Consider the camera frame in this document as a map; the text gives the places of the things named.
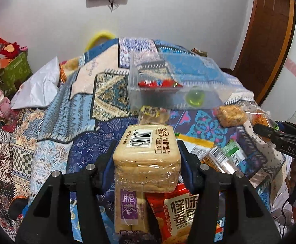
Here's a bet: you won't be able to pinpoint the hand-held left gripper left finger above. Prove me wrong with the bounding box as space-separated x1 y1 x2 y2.
14 140 118 244

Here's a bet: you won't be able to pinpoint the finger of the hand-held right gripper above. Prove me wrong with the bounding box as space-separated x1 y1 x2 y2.
253 123 296 161
276 120 296 140

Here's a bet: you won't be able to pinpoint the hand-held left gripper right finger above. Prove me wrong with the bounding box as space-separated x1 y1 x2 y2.
177 140 282 244

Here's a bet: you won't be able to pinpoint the beige toast slices packet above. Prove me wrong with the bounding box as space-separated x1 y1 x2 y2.
112 124 182 193

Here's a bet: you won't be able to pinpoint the clear plastic container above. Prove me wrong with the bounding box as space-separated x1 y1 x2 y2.
127 51 240 113

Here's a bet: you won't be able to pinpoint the pile of snack packets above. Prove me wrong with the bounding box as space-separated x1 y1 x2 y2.
178 107 287 181

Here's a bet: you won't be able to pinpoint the crispy rice square packet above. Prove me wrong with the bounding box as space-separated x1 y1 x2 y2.
215 105 247 128

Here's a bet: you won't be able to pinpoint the purple label egg roll packet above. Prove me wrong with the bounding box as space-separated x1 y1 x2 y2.
114 188 150 235

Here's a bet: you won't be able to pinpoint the red snack bag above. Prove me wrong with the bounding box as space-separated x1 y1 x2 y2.
145 183 225 244

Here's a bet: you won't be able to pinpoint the patchwork printed blanket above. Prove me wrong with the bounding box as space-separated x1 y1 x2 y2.
0 38 294 244

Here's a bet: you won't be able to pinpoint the yellow label cracker packet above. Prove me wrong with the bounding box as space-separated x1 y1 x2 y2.
138 105 170 126

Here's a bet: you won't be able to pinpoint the green jelly ball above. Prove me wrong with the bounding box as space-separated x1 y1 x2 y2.
185 89 206 107

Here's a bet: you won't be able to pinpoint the brown wooden door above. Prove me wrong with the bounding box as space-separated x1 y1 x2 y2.
233 0 296 106

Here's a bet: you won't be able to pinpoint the red wrapped candies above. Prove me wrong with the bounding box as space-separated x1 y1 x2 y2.
138 79 184 89

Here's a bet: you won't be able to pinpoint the small brown snack packet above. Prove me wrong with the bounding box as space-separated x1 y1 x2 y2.
191 47 208 57

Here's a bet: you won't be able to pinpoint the white plastic bag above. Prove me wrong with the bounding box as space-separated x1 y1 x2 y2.
11 57 60 110

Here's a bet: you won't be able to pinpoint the pink toy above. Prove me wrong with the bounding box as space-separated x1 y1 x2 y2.
0 89 12 119

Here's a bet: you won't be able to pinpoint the yellow hoop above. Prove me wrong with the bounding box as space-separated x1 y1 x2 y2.
86 31 116 51

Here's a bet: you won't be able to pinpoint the green patterned box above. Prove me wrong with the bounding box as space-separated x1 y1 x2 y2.
0 51 33 96

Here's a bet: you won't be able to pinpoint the red plush decorations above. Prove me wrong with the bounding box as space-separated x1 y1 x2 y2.
0 27 28 59

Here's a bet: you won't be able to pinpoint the black cable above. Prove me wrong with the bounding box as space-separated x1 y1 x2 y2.
281 199 296 235

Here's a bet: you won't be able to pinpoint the television cable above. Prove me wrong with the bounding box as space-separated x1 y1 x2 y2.
107 0 120 12

